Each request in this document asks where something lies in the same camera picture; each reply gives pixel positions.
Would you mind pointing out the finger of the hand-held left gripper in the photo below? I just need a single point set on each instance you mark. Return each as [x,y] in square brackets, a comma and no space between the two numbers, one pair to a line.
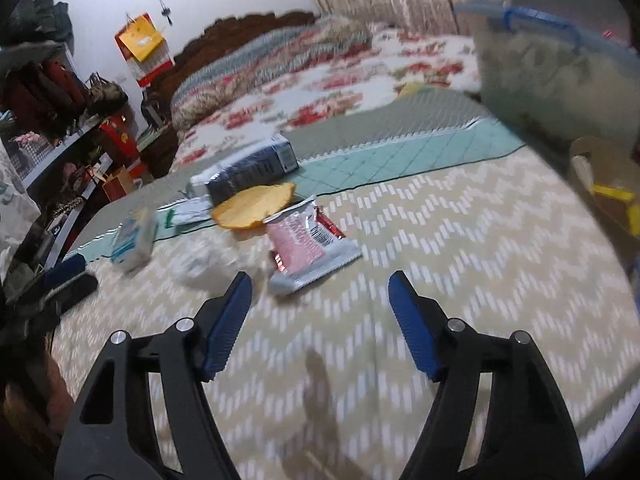
[65,267]
[75,287]

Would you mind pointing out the person's left forearm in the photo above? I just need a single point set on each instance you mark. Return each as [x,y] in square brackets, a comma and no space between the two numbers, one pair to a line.
[35,410]

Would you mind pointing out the orange yellow wrapper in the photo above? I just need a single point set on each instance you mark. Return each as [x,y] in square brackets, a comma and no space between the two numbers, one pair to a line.
[250,205]

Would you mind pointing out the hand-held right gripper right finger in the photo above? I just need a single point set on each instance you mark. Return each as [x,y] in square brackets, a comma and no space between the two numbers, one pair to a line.
[412,320]

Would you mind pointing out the red gift bag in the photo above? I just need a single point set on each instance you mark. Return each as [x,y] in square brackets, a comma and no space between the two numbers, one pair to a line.
[120,140]

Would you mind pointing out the white green wrapper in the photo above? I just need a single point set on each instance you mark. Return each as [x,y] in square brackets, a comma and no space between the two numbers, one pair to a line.
[185,212]

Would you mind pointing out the brown handbag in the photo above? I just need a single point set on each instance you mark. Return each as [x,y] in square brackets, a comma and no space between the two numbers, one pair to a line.
[107,95]

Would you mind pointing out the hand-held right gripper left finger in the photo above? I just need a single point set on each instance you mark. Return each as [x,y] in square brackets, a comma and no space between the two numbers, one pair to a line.
[227,325]

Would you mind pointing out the dark folded clothes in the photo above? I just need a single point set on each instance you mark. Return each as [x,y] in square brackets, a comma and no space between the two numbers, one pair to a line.
[50,20]

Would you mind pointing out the beige wastebasket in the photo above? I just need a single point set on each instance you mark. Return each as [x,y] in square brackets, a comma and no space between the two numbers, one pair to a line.
[585,160]

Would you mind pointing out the red yellow wall calendar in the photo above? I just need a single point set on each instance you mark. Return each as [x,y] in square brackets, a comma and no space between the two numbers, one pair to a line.
[142,40]

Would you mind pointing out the grey shelf unit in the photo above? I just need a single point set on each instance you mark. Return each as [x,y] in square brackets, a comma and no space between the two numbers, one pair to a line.
[65,145]

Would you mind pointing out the floral patchwork quilt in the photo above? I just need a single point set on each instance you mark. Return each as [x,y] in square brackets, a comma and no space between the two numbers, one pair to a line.
[260,65]

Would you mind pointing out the pink silver snack packet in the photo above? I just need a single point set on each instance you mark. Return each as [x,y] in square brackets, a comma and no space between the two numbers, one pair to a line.
[300,240]

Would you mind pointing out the white blue tissue pack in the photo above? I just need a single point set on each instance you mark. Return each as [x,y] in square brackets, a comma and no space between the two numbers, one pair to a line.
[132,237]

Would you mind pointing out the chevron patterned tablecloth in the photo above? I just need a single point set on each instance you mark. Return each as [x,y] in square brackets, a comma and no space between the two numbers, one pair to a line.
[450,240]

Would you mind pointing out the white printed cloth bag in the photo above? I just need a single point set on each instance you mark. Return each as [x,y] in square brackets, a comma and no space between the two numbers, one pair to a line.
[15,200]

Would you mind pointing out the yellow cloth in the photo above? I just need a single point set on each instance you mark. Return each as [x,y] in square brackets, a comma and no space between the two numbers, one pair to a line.
[415,90]

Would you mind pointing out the blue white drink carton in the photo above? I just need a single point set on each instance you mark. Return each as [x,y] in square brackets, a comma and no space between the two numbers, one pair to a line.
[250,165]

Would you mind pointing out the row of dark red bags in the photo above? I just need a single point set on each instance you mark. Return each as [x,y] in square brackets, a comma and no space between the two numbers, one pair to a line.
[45,90]

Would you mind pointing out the bed with floral sheet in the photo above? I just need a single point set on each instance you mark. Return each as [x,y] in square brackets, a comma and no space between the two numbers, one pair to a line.
[325,95]

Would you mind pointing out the carved wooden headboard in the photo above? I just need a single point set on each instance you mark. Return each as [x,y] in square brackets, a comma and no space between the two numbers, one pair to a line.
[210,35]

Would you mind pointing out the long yellow cardboard box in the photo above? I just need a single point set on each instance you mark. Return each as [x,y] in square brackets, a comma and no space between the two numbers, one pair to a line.
[617,195]

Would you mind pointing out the dark hanging ornament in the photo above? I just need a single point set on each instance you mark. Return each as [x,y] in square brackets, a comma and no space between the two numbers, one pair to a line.
[165,10]

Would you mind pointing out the white red-print bag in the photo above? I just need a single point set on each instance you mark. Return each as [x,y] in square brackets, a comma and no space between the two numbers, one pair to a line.
[210,265]

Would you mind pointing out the dark wooden nightstand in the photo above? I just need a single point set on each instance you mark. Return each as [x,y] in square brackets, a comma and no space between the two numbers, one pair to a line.
[160,155]

